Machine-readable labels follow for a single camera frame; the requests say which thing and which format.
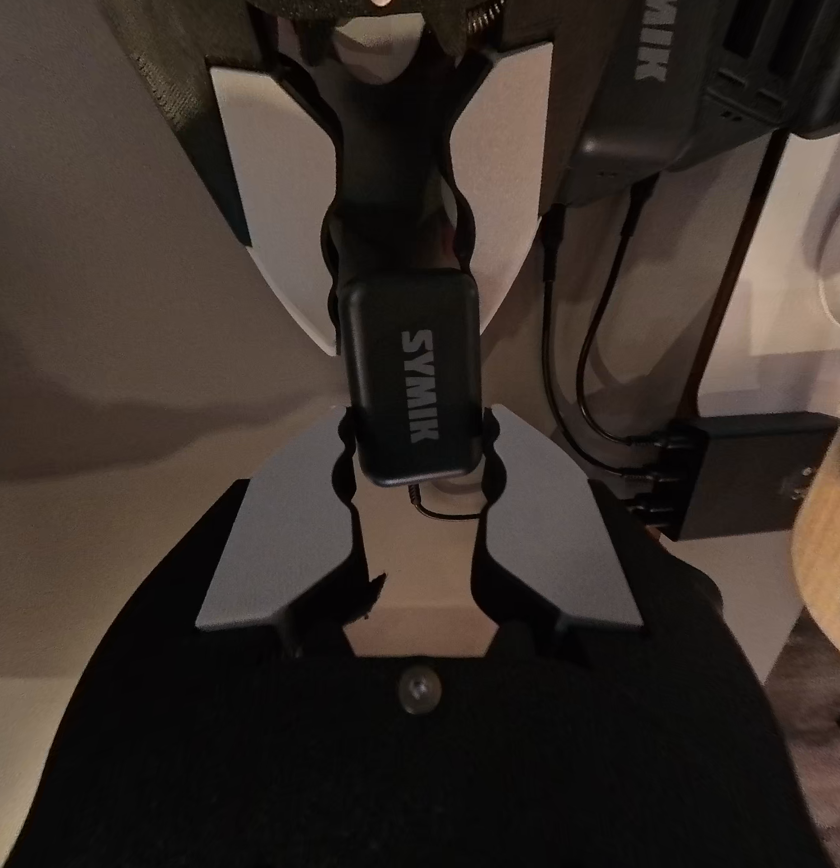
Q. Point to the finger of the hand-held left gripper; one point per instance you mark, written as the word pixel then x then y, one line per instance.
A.
pixel 508 169
pixel 270 169

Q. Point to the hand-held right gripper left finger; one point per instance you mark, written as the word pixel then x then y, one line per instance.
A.
pixel 284 536

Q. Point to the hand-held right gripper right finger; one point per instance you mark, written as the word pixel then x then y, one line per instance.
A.
pixel 562 542

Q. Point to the black battery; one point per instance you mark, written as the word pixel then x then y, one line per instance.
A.
pixel 406 380

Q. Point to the black charging hub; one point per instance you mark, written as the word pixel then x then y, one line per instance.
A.
pixel 745 475

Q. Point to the brown wooden strip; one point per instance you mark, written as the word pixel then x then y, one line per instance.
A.
pixel 731 271

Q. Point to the light wooden object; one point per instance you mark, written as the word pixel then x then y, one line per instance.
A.
pixel 826 542

